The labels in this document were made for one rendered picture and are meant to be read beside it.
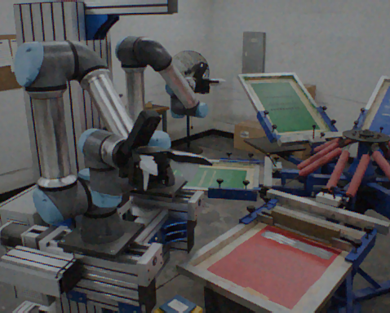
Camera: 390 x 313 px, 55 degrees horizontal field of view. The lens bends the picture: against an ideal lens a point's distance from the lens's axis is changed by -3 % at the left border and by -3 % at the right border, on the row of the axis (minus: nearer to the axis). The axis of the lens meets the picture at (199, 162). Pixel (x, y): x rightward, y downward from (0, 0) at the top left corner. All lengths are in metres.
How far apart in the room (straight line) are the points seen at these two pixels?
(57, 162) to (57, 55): 0.30
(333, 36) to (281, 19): 0.90
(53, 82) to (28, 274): 0.65
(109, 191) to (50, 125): 0.29
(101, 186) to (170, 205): 0.80
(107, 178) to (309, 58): 5.53
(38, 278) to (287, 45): 5.63
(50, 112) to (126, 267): 0.56
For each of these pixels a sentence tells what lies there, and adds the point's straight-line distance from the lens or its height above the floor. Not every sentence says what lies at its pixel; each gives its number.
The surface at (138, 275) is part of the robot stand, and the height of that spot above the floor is 1.16.
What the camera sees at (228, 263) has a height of 0.95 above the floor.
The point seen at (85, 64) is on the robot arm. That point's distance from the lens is 1.16.
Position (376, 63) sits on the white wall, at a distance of 5.96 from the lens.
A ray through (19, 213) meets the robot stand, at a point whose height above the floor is 1.22.
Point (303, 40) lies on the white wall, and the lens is 6.34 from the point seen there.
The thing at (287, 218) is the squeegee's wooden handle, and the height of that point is 1.04.
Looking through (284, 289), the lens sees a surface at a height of 0.95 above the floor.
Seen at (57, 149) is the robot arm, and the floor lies 1.60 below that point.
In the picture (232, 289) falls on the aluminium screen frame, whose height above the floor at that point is 0.99.
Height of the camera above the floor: 1.92
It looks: 19 degrees down
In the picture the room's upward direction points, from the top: straight up
